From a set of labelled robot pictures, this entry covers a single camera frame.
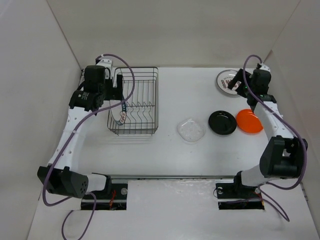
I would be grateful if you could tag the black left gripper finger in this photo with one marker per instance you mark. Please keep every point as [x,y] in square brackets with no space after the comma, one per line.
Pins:
[119,81]
[116,93]

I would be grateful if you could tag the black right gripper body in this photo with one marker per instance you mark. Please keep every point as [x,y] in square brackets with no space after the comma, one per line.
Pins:
[244,89]

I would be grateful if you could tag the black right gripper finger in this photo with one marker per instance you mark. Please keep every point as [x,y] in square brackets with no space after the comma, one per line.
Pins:
[239,77]
[233,85]

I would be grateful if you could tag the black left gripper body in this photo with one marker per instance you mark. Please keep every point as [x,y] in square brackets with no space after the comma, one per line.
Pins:
[105,88]

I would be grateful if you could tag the white plate red characters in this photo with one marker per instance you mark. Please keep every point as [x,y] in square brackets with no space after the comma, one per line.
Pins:
[223,79]

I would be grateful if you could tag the green rimmed white plate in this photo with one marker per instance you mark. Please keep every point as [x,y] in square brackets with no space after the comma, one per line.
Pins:
[119,114]

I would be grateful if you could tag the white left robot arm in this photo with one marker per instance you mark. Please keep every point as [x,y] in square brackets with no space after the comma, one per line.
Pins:
[61,176]

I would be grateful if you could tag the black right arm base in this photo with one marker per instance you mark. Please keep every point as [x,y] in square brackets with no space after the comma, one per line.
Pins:
[232,197]

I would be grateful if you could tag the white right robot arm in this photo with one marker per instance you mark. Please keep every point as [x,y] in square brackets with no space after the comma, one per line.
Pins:
[285,155]

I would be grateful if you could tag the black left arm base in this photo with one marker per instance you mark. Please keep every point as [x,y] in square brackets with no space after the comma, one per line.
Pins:
[115,200]

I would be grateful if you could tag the orange round plate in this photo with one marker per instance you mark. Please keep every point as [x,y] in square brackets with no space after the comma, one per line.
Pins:
[248,122]

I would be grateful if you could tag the black round plate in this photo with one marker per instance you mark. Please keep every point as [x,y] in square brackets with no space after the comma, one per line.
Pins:
[222,123]

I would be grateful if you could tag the clear glass plate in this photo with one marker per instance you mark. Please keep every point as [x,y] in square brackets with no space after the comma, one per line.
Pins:
[191,130]

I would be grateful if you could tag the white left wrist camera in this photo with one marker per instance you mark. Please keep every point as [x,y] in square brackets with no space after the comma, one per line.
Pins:
[104,61]

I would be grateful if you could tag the grey wire dish rack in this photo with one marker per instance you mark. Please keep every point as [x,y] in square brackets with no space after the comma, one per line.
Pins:
[143,105]

